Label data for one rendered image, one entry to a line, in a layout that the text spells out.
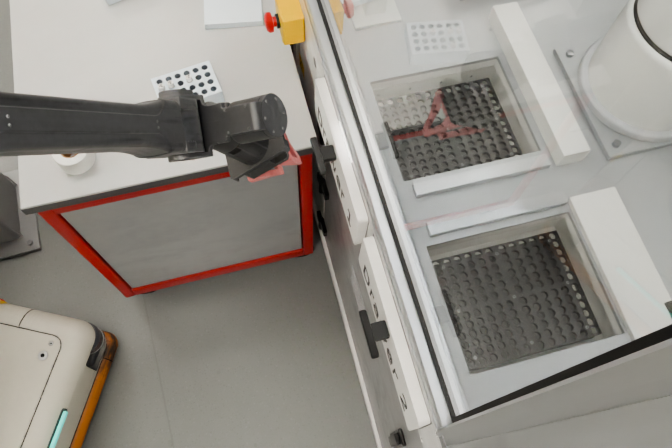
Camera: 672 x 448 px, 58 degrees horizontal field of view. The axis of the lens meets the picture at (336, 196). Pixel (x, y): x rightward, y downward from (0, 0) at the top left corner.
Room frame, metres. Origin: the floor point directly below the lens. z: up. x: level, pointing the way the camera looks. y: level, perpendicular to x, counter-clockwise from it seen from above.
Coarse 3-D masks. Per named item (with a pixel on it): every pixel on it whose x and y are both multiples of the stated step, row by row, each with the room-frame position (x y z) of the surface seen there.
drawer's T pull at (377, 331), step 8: (360, 312) 0.23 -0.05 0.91; (360, 320) 0.22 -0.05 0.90; (368, 320) 0.22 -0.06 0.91; (384, 320) 0.22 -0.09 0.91; (368, 328) 0.21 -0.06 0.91; (376, 328) 0.21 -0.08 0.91; (384, 328) 0.21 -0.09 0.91; (368, 336) 0.20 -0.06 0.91; (376, 336) 0.20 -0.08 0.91; (384, 336) 0.20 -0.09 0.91; (368, 344) 0.18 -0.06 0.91; (376, 352) 0.17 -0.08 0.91
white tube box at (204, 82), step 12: (180, 72) 0.73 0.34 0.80; (192, 72) 0.73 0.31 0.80; (204, 72) 0.73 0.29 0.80; (156, 84) 0.69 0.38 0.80; (180, 84) 0.71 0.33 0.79; (192, 84) 0.70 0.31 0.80; (204, 84) 0.71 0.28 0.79; (216, 84) 0.70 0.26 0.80; (204, 96) 0.67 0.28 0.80; (216, 96) 0.68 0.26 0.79
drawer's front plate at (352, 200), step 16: (320, 80) 0.64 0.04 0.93; (320, 96) 0.61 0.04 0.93; (320, 112) 0.60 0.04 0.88; (320, 128) 0.60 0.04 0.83; (336, 128) 0.54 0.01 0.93; (336, 144) 0.51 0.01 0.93; (336, 160) 0.50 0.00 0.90; (352, 176) 0.45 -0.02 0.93; (352, 192) 0.42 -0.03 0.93; (352, 208) 0.40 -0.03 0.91; (352, 224) 0.39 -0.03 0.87
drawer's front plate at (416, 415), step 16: (368, 240) 0.34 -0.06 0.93; (368, 256) 0.32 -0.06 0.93; (368, 272) 0.30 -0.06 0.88; (384, 272) 0.29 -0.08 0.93; (368, 288) 0.29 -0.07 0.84; (384, 288) 0.27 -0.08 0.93; (384, 304) 0.24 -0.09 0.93; (400, 336) 0.20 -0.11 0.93; (400, 352) 0.17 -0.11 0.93; (400, 368) 0.15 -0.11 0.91; (400, 384) 0.14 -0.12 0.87; (416, 384) 0.13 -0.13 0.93; (400, 400) 0.12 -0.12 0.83; (416, 400) 0.11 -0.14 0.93; (416, 416) 0.09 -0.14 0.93
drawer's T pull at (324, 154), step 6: (312, 138) 0.53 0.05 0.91; (312, 144) 0.52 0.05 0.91; (318, 144) 0.52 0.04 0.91; (318, 150) 0.51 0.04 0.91; (324, 150) 0.51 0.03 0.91; (330, 150) 0.51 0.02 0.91; (318, 156) 0.49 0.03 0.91; (324, 156) 0.50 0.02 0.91; (330, 156) 0.50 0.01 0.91; (318, 162) 0.48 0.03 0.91; (324, 162) 0.49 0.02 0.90; (318, 168) 0.47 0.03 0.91; (324, 168) 0.47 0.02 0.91; (324, 174) 0.46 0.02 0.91
